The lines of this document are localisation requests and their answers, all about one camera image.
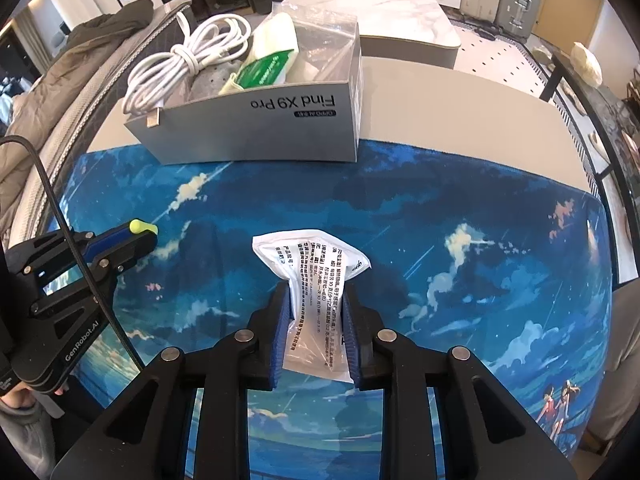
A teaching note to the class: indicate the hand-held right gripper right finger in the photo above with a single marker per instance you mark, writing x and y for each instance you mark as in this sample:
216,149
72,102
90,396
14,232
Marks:
350,345

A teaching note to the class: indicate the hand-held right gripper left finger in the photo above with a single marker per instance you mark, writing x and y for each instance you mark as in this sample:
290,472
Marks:
280,340

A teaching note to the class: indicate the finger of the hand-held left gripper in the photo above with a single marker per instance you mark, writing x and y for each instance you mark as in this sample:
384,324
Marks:
107,245
130,252

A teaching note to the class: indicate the yellow earplug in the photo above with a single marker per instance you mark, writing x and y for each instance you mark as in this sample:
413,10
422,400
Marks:
136,226

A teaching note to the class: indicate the white printed packet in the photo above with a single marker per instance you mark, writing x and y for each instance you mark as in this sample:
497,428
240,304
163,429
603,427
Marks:
310,270

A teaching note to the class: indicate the grey cardboard box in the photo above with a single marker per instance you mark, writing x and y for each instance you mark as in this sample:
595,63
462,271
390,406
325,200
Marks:
250,130

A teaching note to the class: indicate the green label packet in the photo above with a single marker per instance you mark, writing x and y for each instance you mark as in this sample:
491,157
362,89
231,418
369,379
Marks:
265,70

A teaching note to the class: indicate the person's left forearm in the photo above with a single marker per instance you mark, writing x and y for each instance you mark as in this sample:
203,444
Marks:
25,440

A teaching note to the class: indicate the person's left hand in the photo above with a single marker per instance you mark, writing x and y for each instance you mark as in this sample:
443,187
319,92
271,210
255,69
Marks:
15,395

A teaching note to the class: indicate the beige blanket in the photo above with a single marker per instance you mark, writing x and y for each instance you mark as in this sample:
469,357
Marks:
35,110

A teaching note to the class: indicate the blue sky printed mat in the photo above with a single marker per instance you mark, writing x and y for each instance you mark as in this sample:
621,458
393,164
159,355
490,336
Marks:
450,210

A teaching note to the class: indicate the olive jacket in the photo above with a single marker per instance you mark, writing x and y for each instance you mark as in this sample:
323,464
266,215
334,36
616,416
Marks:
110,25

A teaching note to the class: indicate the beige cloth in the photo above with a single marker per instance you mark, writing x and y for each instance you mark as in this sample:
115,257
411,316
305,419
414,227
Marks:
620,360

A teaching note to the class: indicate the clear plastic zip bag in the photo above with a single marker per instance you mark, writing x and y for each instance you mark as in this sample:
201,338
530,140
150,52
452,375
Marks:
325,35

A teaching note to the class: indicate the white patterned rug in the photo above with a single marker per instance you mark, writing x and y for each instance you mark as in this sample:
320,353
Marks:
500,55

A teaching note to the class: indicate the marble top coffee table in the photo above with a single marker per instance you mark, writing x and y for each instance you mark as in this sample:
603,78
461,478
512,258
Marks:
400,15

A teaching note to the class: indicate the black slipper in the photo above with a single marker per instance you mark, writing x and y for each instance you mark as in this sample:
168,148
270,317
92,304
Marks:
485,32

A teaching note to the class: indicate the grey green suitcase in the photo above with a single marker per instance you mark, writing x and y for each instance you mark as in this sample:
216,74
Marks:
520,0

